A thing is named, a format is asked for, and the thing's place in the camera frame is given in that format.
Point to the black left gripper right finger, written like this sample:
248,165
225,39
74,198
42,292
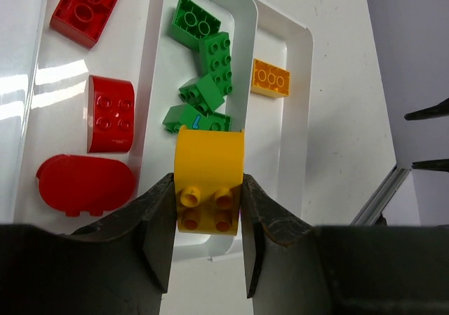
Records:
292,267

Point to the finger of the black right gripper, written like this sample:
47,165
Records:
436,111
440,165

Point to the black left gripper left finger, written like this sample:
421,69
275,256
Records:
119,264

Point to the red round lego brick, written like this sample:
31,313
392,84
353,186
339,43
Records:
73,184

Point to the yellow curved lego brick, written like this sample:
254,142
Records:
208,177

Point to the red wedge lego brick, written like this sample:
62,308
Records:
111,113

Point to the green lego brick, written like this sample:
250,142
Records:
202,93
185,115

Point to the yellow lego brick from stack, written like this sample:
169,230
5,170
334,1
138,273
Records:
269,80

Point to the green studded lego plate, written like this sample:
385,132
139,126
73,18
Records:
191,23

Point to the red lego brick stack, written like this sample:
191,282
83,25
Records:
82,21

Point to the white divided sorting tray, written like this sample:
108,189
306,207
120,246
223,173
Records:
44,96

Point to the aluminium table rail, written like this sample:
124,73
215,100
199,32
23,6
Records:
373,208

